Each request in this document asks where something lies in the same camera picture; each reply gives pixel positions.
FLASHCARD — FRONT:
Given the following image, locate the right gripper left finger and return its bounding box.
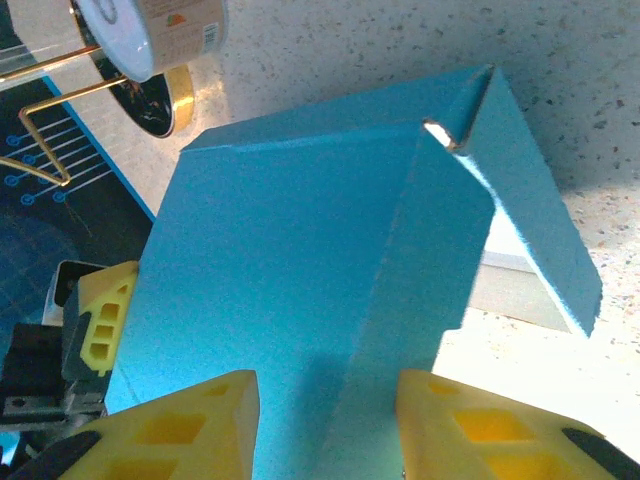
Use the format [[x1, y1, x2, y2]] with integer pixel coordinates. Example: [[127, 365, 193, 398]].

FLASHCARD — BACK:
[[0, 369, 261, 480]]

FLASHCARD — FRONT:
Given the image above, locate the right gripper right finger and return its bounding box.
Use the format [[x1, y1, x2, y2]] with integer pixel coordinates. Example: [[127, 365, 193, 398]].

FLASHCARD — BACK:
[[397, 368, 640, 480]]

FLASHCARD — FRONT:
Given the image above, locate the blue paper box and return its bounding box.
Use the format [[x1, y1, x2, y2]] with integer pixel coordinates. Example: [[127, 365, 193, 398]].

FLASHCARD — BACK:
[[103, 63, 605, 480]]

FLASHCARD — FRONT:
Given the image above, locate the beige can with white lid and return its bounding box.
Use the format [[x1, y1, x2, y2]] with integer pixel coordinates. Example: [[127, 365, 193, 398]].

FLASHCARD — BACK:
[[74, 0, 230, 84]]

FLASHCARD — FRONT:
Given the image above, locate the gold wire glass rack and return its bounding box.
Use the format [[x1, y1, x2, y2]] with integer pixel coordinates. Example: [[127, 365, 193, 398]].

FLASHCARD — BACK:
[[0, 44, 196, 190]]

